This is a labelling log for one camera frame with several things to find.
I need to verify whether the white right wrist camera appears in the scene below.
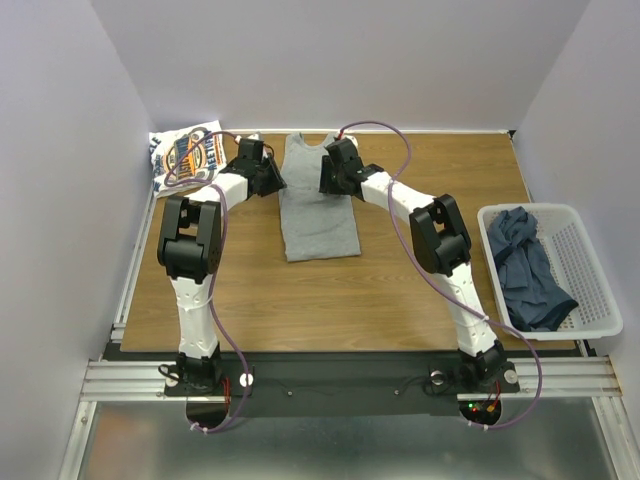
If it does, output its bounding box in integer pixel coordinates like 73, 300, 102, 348
334, 130, 358, 147

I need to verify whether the white plastic laundry basket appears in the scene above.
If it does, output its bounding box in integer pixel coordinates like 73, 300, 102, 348
476, 202, 625, 343

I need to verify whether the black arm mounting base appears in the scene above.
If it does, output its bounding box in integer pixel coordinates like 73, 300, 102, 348
163, 350, 521, 419

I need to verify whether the aluminium frame rail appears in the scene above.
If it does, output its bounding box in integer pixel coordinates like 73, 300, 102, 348
60, 323, 635, 479

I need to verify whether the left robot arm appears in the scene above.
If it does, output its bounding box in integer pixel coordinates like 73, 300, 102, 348
157, 135, 286, 395

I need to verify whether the grey tank top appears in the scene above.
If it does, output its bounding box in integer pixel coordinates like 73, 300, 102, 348
278, 132, 361, 263

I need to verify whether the navy blue tank top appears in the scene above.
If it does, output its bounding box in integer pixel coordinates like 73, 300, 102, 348
488, 207, 578, 332

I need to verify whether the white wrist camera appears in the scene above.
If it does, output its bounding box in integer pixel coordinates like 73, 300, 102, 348
234, 132, 263, 144
334, 130, 358, 147

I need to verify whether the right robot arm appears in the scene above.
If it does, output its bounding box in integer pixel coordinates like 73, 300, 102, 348
319, 136, 507, 390

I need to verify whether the white printed tank top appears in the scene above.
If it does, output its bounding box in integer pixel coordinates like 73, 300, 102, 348
148, 120, 227, 198

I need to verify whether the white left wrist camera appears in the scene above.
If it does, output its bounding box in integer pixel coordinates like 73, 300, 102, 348
234, 132, 263, 144

